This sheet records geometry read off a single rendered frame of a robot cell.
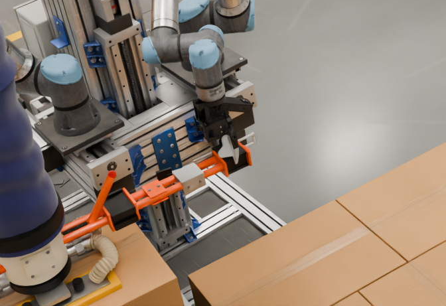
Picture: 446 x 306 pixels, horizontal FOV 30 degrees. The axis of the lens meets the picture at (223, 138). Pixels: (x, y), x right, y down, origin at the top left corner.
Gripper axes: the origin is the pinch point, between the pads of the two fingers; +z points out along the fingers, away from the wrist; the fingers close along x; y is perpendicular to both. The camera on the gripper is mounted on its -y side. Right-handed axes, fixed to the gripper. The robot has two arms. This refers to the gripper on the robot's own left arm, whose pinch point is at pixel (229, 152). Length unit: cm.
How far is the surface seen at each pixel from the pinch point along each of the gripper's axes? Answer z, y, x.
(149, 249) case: 14.6, 31.3, 5.8
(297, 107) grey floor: 108, -106, -148
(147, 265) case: 14.6, 34.5, 11.4
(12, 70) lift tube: -52, 50, 6
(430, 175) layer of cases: 55, -78, -9
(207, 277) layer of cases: 55, 10, -14
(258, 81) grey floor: 108, -103, -184
